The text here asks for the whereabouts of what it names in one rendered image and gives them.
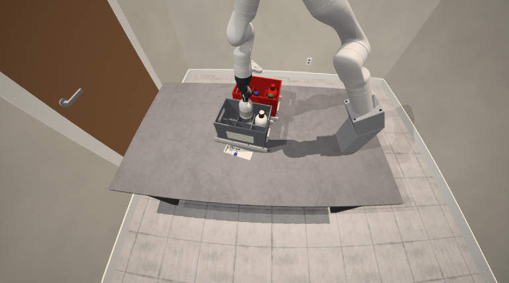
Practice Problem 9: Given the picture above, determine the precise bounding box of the red crate with dividers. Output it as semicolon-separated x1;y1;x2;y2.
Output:
232;76;280;117

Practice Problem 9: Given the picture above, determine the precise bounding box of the grey divided crate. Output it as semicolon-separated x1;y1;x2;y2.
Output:
213;97;270;148

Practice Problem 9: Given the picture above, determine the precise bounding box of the white paper pick list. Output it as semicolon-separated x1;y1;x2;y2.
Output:
224;144;253;160

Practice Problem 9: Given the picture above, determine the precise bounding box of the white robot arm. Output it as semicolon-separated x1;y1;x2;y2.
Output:
226;0;376;115

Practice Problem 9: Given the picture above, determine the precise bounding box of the cream bottle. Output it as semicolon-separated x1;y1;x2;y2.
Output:
254;111;268;127
239;95;253;119

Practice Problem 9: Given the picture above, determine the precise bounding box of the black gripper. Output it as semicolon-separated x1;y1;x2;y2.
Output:
235;74;253;102

